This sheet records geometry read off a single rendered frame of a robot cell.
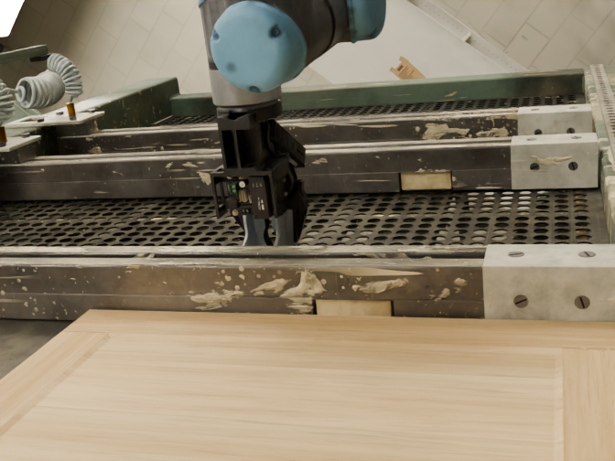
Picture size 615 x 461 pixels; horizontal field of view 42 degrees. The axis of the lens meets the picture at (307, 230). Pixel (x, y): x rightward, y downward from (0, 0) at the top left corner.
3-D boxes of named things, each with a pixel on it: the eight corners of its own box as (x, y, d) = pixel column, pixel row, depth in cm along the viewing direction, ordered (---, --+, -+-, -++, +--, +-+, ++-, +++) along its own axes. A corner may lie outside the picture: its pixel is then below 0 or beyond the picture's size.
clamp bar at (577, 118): (592, 153, 140) (592, 10, 132) (13, 173, 175) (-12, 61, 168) (589, 139, 149) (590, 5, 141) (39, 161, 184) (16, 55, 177)
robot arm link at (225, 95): (223, 61, 91) (292, 56, 88) (230, 101, 92) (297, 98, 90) (197, 72, 84) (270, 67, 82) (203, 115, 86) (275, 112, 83)
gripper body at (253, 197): (214, 225, 88) (198, 116, 84) (242, 201, 96) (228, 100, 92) (281, 224, 86) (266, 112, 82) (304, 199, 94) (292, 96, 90)
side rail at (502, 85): (584, 117, 196) (584, 72, 193) (175, 137, 229) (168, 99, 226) (583, 112, 203) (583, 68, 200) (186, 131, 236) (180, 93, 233)
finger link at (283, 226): (264, 296, 91) (253, 219, 88) (280, 275, 97) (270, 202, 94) (289, 296, 90) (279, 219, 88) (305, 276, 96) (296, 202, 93)
